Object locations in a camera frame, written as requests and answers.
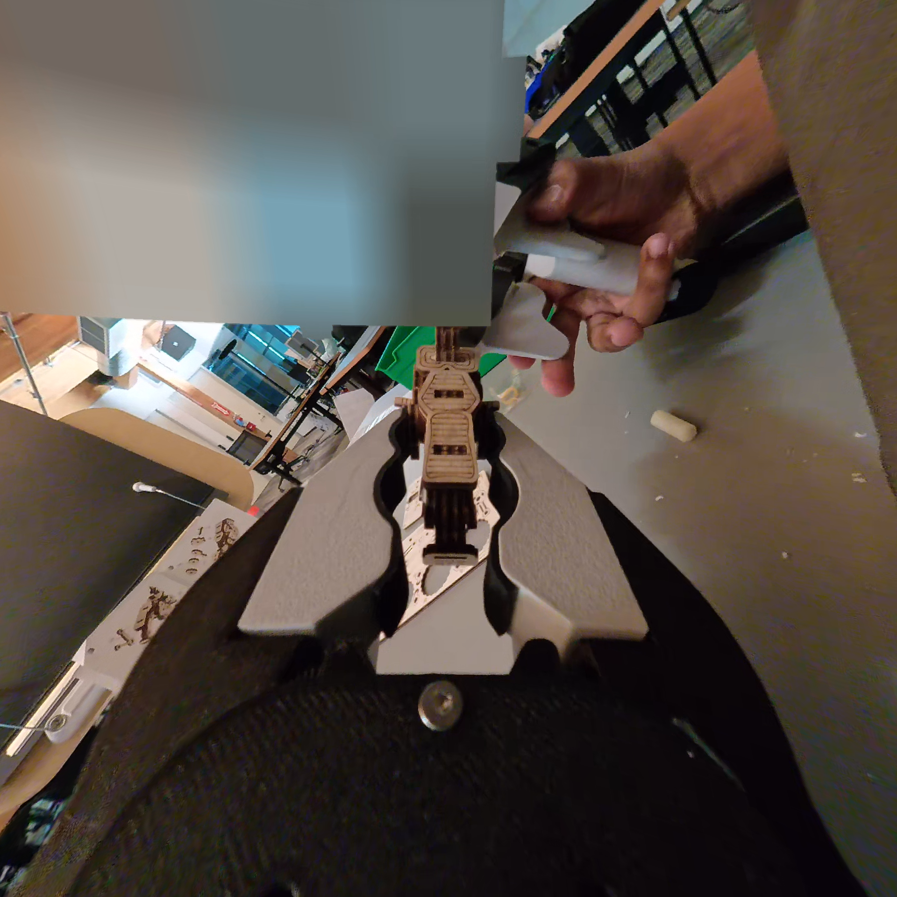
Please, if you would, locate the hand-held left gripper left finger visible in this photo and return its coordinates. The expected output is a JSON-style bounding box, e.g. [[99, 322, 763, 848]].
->
[[237, 419, 410, 668]]

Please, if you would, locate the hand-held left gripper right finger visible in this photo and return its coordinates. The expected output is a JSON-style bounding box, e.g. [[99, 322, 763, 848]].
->
[[484, 419, 648, 664]]

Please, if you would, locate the white monitor stand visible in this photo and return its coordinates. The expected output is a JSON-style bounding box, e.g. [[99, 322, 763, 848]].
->
[[42, 659, 118, 746]]

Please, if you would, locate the small pale peg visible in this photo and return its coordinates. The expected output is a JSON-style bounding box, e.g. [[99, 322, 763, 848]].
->
[[650, 409, 700, 444]]

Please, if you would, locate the wooden-topped background table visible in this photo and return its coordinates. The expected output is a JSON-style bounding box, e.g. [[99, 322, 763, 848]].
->
[[524, 0, 724, 160], [249, 328, 395, 489]]

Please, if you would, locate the wooden sheet with round holes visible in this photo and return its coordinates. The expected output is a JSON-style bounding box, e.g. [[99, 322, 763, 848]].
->
[[398, 482, 507, 629]]

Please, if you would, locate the black monitor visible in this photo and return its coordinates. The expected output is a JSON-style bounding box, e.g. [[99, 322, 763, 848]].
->
[[0, 398, 234, 738]]

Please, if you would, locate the green bin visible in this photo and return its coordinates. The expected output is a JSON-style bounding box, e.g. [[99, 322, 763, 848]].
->
[[373, 325, 510, 395]]

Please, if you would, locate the person's right hand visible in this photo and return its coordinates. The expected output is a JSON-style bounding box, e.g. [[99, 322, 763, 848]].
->
[[508, 133, 755, 398]]

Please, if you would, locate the person's right forearm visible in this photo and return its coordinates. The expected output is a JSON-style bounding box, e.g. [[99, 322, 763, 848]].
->
[[666, 49, 800, 232]]

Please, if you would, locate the printed instruction sheet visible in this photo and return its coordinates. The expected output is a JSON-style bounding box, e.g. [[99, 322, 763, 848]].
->
[[83, 513, 248, 675]]

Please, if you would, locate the wooden puzzle model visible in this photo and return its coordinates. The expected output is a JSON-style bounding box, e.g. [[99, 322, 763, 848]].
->
[[394, 324, 503, 566]]

